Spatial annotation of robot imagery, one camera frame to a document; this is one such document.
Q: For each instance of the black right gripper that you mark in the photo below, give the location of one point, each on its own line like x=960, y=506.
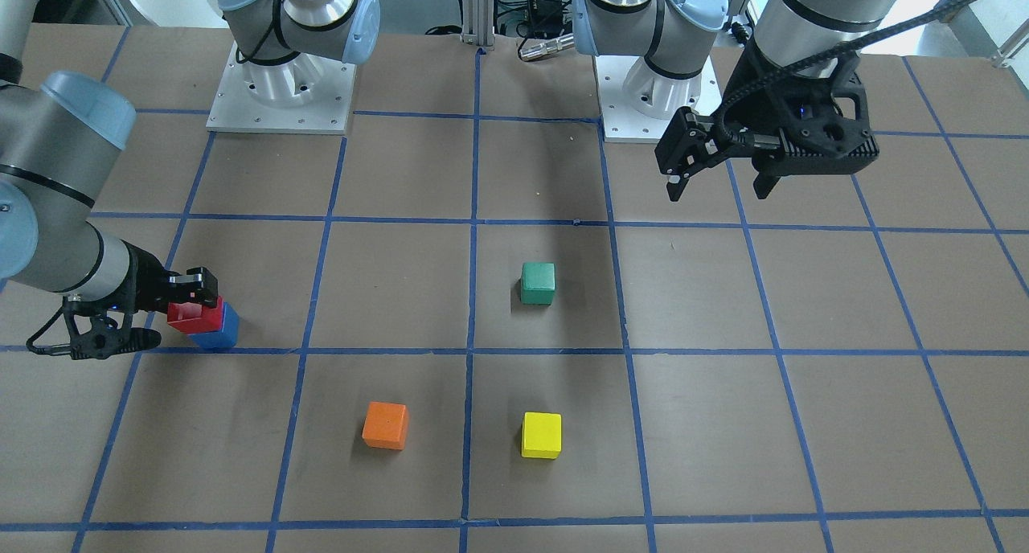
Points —
x=146, y=284

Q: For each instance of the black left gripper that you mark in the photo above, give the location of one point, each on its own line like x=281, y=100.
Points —
x=760, y=109

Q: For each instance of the red wooden block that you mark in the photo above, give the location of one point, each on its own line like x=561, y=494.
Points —
x=195, y=318

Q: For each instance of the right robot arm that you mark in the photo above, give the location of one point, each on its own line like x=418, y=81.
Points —
x=60, y=142

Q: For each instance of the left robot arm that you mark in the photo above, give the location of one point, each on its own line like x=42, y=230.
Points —
x=674, y=37

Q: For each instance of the blue wooden block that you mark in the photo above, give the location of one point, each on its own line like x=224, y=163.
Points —
x=223, y=338

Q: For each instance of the green wooden block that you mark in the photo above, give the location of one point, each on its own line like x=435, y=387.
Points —
x=537, y=285

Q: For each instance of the orange wooden block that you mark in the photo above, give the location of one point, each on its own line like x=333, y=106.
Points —
x=386, y=425

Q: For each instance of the yellow wooden block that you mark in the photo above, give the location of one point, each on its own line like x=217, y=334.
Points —
x=542, y=435

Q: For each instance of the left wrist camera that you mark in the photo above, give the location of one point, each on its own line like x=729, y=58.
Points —
x=820, y=129

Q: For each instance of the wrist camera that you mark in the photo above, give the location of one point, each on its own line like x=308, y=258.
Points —
x=97, y=329
x=820, y=129

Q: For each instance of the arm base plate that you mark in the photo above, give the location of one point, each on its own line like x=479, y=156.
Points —
x=309, y=95
x=637, y=104

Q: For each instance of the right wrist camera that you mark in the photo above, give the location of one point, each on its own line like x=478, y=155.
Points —
x=97, y=329

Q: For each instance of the aluminium frame post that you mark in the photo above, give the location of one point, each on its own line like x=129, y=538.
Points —
x=477, y=23

